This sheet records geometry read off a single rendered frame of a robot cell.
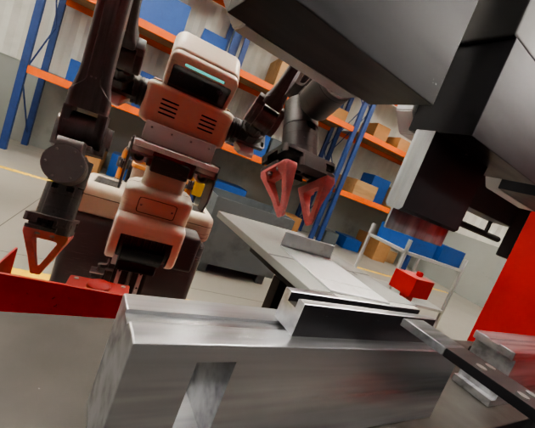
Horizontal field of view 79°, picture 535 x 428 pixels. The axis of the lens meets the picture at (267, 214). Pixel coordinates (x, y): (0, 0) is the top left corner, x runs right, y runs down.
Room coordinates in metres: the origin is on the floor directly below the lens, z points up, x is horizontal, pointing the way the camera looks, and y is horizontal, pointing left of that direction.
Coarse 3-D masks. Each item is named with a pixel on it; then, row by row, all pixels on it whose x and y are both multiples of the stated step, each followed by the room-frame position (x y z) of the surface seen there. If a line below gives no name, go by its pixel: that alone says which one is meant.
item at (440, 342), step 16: (416, 320) 0.31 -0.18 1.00; (416, 336) 0.29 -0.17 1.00; (432, 336) 0.28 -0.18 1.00; (448, 352) 0.26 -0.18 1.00; (464, 352) 0.27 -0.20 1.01; (464, 368) 0.25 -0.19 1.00; (480, 368) 0.25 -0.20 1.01; (496, 384) 0.23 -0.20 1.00; (512, 384) 0.24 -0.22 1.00; (512, 400) 0.22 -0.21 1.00; (528, 400) 0.22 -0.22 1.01; (528, 416) 0.21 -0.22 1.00
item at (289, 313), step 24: (288, 288) 0.28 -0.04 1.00; (288, 312) 0.27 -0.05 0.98; (312, 312) 0.26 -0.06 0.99; (336, 312) 0.28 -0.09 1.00; (360, 312) 0.29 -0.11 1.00; (384, 312) 0.32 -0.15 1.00; (408, 312) 0.37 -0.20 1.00; (312, 336) 0.27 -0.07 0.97; (336, 336) 0.28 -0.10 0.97; (360, 336) 0.30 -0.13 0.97; (384, 336) 0.32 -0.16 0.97; (408, 336) 0.34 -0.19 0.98
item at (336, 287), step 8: (320, 280) 0.33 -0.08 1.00; (328, 280) 0.34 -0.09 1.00; (328, 288) 0.32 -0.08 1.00; (336, 288) 0.33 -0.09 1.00; (344, 288) 0.34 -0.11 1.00; (352, 288) 0.35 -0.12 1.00; (360, 288) 0.37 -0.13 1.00; (360, 296) 0.33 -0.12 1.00; (368, 296) 0.34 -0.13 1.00; (376, 296) 0.36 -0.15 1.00
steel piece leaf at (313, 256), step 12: (288, 240) 0.43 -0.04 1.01; (300, 240) 0.44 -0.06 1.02; (312, 240) 0.45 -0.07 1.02; (288, 252) 0.41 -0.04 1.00; (300, 252) 0.43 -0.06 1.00; (312, 252) 0.45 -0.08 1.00; (324, 252) 0.46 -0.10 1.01; (312, 264) 0.39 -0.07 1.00; (324, 264) 0.42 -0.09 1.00; (336, 264) 0.45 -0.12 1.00; (324, 276) 0.36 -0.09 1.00; (336, 276) 0.38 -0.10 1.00; (348, 276) 0.40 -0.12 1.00
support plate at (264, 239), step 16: (240, 224) 0.48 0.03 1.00; (256, 224) 0.53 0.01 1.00; (256, 240) 0.41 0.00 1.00; (272, 240) 0.45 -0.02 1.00; (272, 256) 0.36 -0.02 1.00; (288, 256) 0.39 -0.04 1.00; (336, 256) 0.51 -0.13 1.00; (288, 272) 0.33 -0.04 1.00; (304, 272) 0.35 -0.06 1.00; (304, 288) 0.31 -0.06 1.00; (320, 288) 0.31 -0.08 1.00; (384, 288) 0.42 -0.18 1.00
